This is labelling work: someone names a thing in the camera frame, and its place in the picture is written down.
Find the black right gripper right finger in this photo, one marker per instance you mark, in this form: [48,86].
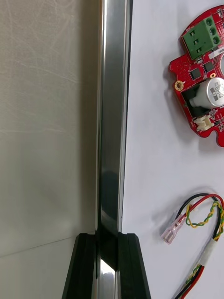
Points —
[131,268]

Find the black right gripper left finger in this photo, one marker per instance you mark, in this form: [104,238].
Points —
[80,268]

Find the steel tray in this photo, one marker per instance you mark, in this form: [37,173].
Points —
[112,116]

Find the white sheet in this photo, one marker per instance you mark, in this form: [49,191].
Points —
[149,163]

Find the round red circuit board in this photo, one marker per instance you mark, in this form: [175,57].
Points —
[184,67]

